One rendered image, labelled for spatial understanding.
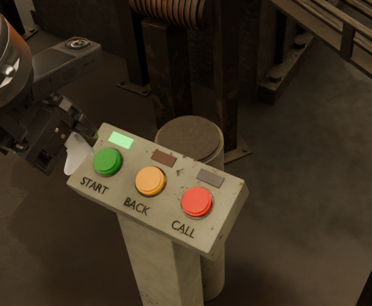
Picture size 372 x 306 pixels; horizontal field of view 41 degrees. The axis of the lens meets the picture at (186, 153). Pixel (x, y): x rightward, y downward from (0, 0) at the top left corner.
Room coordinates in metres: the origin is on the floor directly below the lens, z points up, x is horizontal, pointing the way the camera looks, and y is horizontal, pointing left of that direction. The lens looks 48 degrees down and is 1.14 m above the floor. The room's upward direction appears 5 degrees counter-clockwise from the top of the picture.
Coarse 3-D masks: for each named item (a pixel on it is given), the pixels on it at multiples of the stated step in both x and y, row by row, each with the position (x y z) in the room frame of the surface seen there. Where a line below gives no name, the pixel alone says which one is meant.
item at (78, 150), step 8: (72, 136) 0.41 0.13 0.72; (80, 136) 0.41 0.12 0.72; (64, 144) 0.40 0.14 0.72; (72, 144) 0.41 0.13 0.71; (80, 144) 0.42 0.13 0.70; (88, 144) 0.42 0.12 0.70; (96, 144) 0.43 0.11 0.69; (72, 152) 0.41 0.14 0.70; (80, 152) 0.42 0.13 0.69; (88, 152) 0.43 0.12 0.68; (72, 160) 0.40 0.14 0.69; (80, 160) 0.41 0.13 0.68; (64, 168) 0.39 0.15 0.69; (72, 168) 0.40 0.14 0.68
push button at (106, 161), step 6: (102, 150) 0.49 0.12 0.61; (108, 150) 0.48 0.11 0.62; (114, 150) 0.48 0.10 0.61; (96, 156) 0.48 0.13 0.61; (102, 156) 0.48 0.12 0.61; (108, 156) 0.48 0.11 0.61; (114, 156) 0.47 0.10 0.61; (96, 162) 0.47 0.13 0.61; (102, 162) 0.47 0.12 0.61; (108, 162) 0.47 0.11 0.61; (114, 162) 0.46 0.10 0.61; (96, 168) 0.46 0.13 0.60; (102, 168) 0.46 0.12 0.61; (108, 168) 0.46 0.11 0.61; (114, 168) 0.46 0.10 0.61; (102, 174) 0.46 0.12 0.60; (108, 174) 0.45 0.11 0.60
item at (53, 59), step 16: (64, 48) 0.46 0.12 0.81; (80, 48) 0.46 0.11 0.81; (96, 48) 0.46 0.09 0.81; (32, 64) 0.43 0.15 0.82; (48, 64) 0.42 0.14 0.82; (64, 64) 0.42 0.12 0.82; (80, 64) 0.44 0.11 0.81; (96, 64) 0.45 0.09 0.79; (48, 80) 0.40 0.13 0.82; (64, 80) 0.42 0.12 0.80; (32, 96) 0.39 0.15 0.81
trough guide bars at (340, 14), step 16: (304, 0) 0.70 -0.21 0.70; (320, 0) 0.65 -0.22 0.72; (352, 0) 0.68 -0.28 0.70; (368, 0) 0.64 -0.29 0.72; (320, 16) 0.64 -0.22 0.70; (336, 16) 0.61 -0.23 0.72; (368, 16) 0.63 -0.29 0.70; (352, 32) 0.57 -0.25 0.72; (368, 32) 0.55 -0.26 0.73; (352, 48) 0.57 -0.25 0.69; (368, 48) 0.54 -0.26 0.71
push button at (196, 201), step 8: (192, 192) 0.40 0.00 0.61; (200, 192) 0.39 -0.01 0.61; (208, 192) 0.39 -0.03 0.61; (184, 200) 0.39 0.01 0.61; (192, 200) 0.39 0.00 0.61; (200, 200) 0.38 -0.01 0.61; (208, 200) 0.38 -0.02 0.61; (184, 208) 0.38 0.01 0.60; (192, 208) 0.38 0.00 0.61; (200, 208) 0.37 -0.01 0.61; (208, 208) 0.37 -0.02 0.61; (192, 216) 0.37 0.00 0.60; (200, 216) 0.37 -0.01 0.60
